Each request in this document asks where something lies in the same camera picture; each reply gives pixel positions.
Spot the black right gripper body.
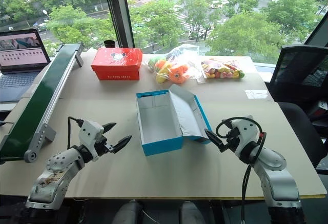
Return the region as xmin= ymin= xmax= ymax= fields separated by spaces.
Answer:
xmin=219 ymin=127 xmax=241 ymax=153

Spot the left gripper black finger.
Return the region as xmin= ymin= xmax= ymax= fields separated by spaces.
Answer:
xmin=102 ymin=122 xmax=117 ymax=134
xmin=112 ymin=134 xmax=133 ymax=154

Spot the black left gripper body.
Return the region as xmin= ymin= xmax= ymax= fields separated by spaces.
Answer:
xmin=94 ymin=131 xmax=115 ymax=157

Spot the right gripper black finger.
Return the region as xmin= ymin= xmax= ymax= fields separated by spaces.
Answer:
xmin=203 ymin=128 xmax=224 ymax=150

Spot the blue shoe box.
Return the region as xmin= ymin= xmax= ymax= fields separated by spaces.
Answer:
xmin=135 ymin=83 xmax=213 ymax=157

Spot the red shoe box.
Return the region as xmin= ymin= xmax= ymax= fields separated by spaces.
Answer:
xmin=91 ymin=47 xmax=144 ymax=82

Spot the green conveyor belt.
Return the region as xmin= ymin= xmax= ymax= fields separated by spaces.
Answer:
xmin=0 ymin=42 xmax=84 ymax=164

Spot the clear bag of colourful toys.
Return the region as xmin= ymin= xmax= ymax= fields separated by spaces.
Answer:
xmin=195 ymin=58 xmax=246 ymax=84

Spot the grey rounded shape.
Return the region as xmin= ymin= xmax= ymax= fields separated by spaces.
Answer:
xmin=116 ymin=200 xmax=142 ymax=224

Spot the clear bag of plush toys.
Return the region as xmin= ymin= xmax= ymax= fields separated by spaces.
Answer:
xmin=145 ymin=44 xmax=203 ymax=85

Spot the black mesh office chair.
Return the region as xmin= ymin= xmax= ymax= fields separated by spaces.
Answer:
xmin=264 ymin=44 xmax=328 ymax=170

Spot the dark grey laptop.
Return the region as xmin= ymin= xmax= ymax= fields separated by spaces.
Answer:
xmin=0 ymin=28 xmax=51 ymax=104

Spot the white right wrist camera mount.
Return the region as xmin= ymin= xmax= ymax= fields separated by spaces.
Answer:
xmin=231 ymin=117 xmax=260 ymax=158

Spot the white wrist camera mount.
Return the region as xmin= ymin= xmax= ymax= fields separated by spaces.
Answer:
xmin=78 ymin=119 xmax=105 ymax=162
xmin=231 ymin=117 xmax=260 ymax=158

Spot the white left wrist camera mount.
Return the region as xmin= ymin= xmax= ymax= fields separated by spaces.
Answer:
xmin=78 ymin=119 xmax=105 ymax=162

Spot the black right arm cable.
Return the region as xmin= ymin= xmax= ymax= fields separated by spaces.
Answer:
xmin=215 ymin=116 xmax=267 ymax=209

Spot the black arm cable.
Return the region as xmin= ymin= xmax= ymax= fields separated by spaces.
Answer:
xmin=67 ymin=116 xmax=84 ymax=150
xmin=215 ymin=116 xmax=267 ymax=209

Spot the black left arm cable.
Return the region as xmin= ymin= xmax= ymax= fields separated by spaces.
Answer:
xmin=67 ymin=116 xmax=84 ymax=150

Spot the dark window frame pillar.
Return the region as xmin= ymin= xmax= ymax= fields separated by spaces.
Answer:
xmin=100 ymin=0 xmax=136 ymax=49

